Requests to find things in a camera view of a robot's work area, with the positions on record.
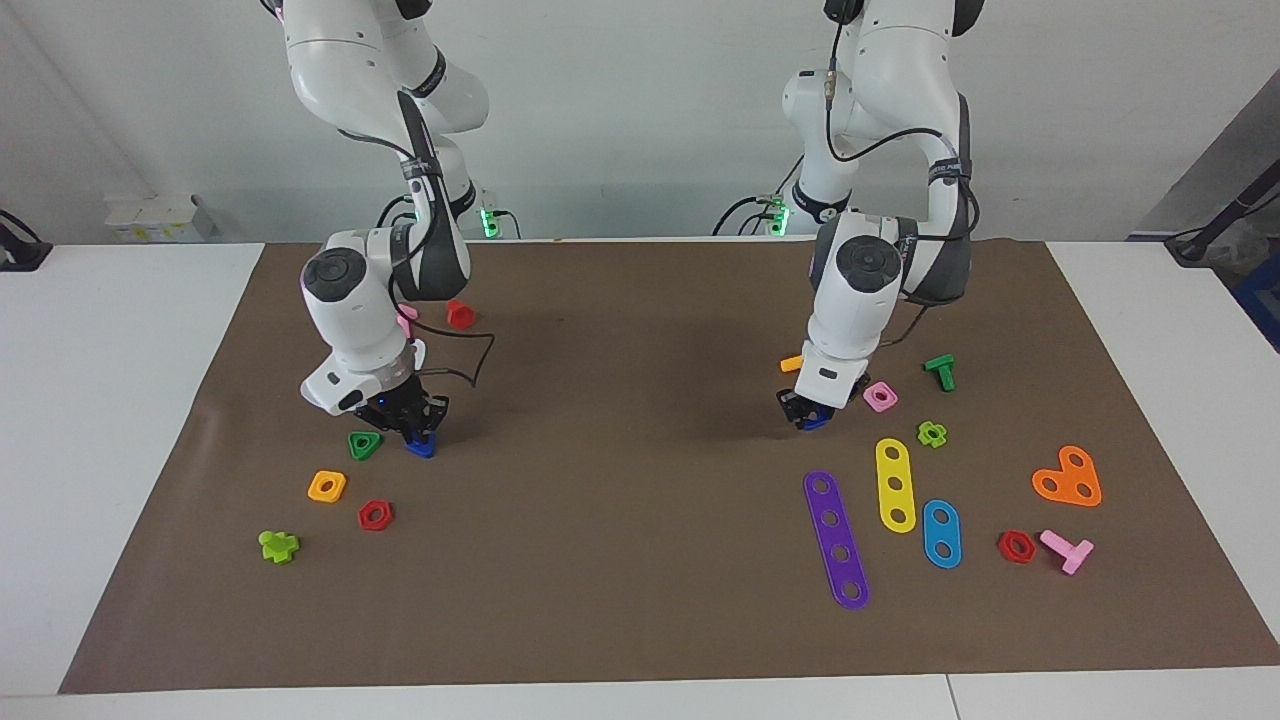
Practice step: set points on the yellow three-hole plate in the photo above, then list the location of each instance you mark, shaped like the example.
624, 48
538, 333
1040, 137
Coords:
894, 470

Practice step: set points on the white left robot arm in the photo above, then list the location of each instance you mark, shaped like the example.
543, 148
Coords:
860, 300

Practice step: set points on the green triangle plastic nut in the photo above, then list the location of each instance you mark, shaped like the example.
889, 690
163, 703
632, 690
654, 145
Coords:
354, 453

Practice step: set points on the pink plastic screw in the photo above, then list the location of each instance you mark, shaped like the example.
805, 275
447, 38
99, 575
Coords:
1070, 552
405, 322

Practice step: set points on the orange heart-shaped plate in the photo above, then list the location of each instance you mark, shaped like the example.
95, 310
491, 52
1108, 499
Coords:
1068, 478

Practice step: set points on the lime green cross screw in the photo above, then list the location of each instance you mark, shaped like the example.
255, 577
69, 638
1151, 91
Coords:
277, 547

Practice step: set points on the red hexagon plastic nut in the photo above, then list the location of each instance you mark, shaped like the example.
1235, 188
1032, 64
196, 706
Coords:
386, 520
1005, 553

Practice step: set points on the orange square plastic nut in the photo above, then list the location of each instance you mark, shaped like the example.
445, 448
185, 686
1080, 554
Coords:
314, 494

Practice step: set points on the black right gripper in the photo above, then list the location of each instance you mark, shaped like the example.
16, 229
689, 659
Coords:
400, 405

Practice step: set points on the blue crate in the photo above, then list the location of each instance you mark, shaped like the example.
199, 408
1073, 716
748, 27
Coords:
1263, 300

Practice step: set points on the blue plastic nut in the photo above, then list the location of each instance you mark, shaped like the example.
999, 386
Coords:
815, 425

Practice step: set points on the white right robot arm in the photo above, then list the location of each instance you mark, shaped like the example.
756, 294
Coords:
345, 300

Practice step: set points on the purple four-hole plate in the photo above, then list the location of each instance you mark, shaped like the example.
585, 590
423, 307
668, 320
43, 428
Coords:
836, 537

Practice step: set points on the black clamp mount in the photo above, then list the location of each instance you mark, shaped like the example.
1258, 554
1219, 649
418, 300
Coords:
20, 250

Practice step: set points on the red plastic screw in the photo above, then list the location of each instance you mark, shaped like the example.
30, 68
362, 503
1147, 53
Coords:
460, 316

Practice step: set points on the orange plastic screw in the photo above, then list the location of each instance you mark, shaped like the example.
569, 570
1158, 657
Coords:
791, 364

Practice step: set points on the brown table mat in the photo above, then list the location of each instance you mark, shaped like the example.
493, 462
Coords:
620, 500

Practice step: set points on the pink square plastic nut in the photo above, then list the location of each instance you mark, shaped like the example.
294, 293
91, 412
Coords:
889, 404

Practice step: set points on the blue plastic screw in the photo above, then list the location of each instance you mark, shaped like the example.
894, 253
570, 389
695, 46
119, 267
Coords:
421, 449

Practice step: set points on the white cardboard box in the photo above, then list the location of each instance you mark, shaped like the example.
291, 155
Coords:
155, 218

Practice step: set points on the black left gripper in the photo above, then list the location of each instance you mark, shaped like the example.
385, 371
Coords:
815, 398

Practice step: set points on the lime green cross nut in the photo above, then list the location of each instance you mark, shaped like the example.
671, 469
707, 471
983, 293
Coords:
923, 433

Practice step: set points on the green plastic screw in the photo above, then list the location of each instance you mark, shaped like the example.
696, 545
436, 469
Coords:
943, 373

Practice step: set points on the blue two-hole plate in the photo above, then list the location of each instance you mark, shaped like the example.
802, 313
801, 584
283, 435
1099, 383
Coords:
941, 533

